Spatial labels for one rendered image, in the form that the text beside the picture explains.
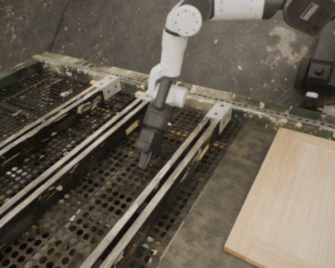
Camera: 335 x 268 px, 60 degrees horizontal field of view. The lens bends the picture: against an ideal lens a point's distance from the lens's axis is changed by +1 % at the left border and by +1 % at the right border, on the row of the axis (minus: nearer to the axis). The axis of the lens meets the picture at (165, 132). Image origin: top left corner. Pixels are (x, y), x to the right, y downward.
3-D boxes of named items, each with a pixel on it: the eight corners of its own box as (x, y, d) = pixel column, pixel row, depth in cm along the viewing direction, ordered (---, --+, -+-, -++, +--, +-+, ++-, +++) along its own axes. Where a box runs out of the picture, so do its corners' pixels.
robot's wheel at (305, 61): (304, 57, 187) (301, 54, 170) (312, 58, 185) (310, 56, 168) (295, 87, 193) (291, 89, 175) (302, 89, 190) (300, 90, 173)
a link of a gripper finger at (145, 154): (137, 166, 94) (143, 148, 95) (145, 170, 93) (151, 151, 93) (134, 166, 93) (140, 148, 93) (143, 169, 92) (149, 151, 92)
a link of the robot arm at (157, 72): (153, 91, 100) (157, 56, 92) (177, 99, 99) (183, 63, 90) (146, 101, 95) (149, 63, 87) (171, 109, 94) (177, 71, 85)
